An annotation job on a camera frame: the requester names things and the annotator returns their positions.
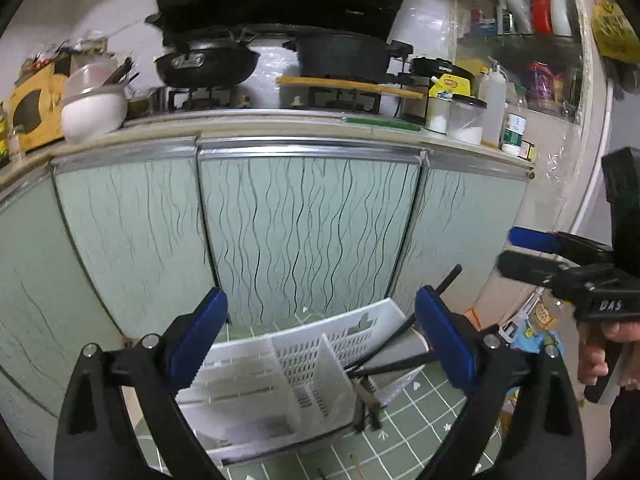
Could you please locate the person's right hand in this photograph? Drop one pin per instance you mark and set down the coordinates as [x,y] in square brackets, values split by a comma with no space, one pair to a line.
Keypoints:
[592,355]

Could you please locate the black wok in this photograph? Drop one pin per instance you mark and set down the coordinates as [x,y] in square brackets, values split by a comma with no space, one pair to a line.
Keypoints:
[210,67]

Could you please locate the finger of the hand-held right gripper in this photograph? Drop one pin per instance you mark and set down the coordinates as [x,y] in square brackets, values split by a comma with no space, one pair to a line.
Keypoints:
[535,240]
[525,266]

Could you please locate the clear jar black lid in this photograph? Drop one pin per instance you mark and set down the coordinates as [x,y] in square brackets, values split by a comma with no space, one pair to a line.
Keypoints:
[467,125]

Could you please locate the red plastic bottle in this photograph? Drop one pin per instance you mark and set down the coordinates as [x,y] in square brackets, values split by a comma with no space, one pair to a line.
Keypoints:
[541,10]

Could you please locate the yellow cardboard box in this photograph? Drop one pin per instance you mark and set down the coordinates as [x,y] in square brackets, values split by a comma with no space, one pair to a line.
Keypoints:
[42,85]

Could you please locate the white bowl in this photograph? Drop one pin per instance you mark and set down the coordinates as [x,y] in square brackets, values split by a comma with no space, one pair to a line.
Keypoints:
[92,115]

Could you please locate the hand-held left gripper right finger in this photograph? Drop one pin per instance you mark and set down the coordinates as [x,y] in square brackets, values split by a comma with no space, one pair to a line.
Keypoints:
[445,340]

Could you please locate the red purple snack packet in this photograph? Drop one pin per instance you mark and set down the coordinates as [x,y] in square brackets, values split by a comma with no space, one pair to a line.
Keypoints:
[546,82]

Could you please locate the small white powder jar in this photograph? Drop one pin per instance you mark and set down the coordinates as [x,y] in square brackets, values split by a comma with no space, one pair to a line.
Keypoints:
[439,120]

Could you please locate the black chopstick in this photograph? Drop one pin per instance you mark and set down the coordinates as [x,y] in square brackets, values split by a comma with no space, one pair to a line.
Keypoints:
[400,362]
[450,277]

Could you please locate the green wavy-pattern cabinet door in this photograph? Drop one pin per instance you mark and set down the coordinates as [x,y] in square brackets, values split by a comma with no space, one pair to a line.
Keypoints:
[310,230]
[130,230]
[40,285]
[460,220]

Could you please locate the green label plastic bottle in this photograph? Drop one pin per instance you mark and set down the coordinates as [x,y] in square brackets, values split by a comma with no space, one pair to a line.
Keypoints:
[514,135]

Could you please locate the clear plastic food container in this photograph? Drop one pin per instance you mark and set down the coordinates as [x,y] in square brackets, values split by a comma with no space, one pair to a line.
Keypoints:
[87,77]

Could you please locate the kitchen counter with metal edge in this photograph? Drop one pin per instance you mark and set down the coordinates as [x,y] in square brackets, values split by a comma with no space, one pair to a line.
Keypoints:
[300,132]

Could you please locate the white slatted utensil holder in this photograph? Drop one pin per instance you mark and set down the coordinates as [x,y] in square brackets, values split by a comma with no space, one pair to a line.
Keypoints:
[240,360]

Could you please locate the yellow plastic bag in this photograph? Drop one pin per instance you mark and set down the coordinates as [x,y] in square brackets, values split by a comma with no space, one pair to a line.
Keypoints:
[615,30]

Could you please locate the white plastic bag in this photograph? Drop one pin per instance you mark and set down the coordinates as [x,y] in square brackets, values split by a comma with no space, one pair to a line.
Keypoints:
[515,10]

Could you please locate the wooden cutting board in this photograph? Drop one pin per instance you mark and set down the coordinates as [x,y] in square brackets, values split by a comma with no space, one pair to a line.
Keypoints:
[350,85]

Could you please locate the gas stove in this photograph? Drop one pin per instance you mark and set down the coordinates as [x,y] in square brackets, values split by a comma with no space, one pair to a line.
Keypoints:
[340,100]

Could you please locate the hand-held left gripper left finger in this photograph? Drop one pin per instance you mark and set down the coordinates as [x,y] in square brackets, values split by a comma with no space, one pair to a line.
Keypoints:
[200,330]

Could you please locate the yellow seasoning packet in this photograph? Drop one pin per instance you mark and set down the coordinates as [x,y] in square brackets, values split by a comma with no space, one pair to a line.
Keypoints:
[450,85]

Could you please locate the clear jar yellow label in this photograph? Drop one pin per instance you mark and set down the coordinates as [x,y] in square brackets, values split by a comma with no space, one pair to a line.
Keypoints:
[545,316]

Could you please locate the black round appliance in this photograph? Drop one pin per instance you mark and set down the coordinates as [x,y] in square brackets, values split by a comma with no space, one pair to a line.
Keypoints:
[437,66]

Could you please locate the black cooking pot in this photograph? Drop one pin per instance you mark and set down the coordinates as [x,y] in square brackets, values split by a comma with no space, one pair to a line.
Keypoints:
[345,57]

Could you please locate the white squeeze bottle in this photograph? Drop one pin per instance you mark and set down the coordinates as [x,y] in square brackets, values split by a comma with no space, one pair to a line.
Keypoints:
[493,110]

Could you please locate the white plastic bottle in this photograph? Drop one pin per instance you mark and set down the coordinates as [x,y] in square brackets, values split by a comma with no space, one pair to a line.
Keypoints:
[561,10]

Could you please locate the small yellow box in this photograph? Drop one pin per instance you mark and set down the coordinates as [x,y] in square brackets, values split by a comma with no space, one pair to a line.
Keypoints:
[528,151]

